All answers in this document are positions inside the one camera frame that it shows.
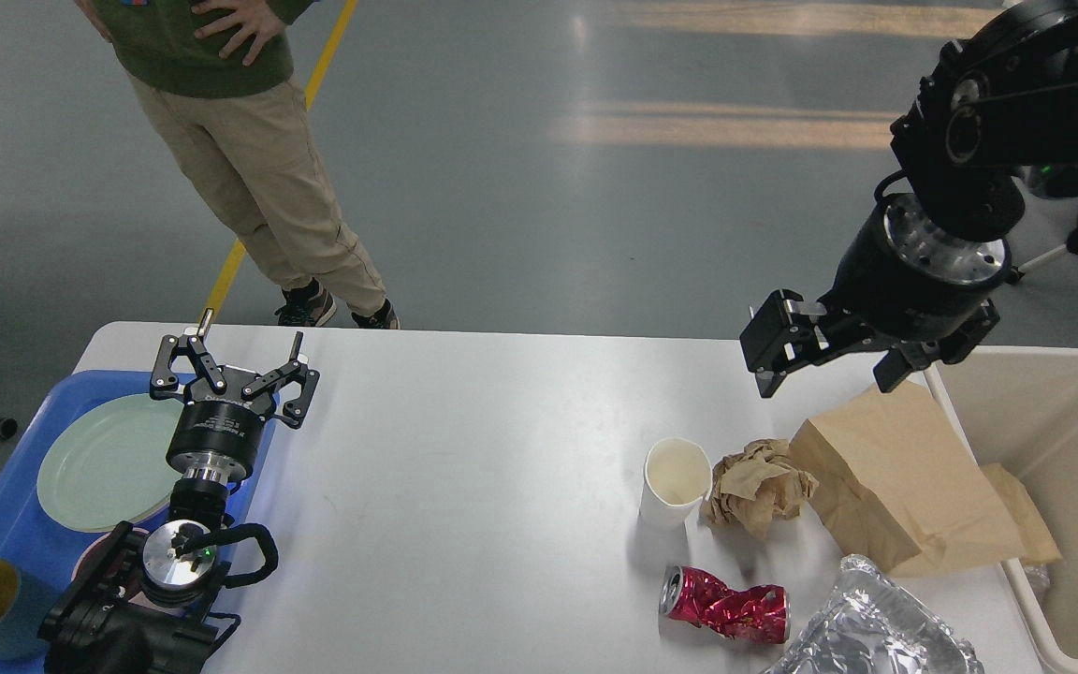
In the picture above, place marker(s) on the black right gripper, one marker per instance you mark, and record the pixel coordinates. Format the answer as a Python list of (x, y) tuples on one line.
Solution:
[(904, 276)]

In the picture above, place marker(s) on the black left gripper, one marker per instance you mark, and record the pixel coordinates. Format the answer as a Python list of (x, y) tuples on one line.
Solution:
[(221, 431)]

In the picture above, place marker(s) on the mint green plate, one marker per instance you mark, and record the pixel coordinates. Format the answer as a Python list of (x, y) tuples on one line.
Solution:
[(113, 456)]

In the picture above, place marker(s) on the pink mug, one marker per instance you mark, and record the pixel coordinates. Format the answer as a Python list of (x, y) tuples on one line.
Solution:
[(123, 567)]

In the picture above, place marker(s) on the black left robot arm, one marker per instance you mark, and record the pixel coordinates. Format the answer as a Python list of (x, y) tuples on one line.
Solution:
[(197, 552)]

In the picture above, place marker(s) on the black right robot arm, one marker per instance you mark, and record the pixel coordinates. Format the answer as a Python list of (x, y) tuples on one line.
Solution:
[(997, 117)]

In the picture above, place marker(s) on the yellow plate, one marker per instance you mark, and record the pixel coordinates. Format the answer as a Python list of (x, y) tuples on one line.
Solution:
[(100, 521)]

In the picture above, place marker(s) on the brown paper bag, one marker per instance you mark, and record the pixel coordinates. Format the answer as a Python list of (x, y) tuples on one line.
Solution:
[(896, 484)]

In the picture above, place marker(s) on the crumpled brown paper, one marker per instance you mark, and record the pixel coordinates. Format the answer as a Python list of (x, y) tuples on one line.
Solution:
[(756, 486)]

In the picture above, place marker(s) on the white paper cup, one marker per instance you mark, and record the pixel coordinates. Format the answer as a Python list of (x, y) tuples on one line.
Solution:
[(677, 476)]

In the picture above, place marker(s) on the beige plastic bin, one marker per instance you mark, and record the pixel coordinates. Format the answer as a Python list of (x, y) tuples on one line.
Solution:
[(1017, 406)]

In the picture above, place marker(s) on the crushed red can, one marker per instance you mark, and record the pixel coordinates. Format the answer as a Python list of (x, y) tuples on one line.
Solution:
[(760, 614)]

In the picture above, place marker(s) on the aluminium foil tray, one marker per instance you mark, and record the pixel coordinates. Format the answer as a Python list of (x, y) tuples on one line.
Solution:
[(870, 624)]

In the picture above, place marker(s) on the person in green sweater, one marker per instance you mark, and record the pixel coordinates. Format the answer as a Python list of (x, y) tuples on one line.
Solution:
[(216, 81)]

